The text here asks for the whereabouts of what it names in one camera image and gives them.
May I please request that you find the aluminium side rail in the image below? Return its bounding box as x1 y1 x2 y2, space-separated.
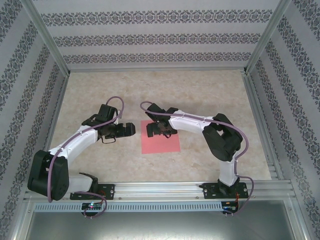
241 71 286 182
33 73 71 183

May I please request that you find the slotted grey cable duct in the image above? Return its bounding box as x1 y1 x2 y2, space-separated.
33 201 223 212

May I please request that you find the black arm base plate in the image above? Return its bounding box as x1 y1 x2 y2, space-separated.
69 183 116 201
203 182 248 200

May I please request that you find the long aluminium mounting rail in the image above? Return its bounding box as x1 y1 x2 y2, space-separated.
23 181 293 201

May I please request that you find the purple cable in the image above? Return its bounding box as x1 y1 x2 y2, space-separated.
47 96 126 218
139 101 256 216

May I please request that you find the aluminium frame post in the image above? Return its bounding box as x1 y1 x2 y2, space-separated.
6 198 35 240
21 0 71 76
291 198 317 240
243 0 300 76

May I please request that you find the grey sheet metal panel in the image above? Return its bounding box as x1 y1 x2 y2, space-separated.
24 211 307 240

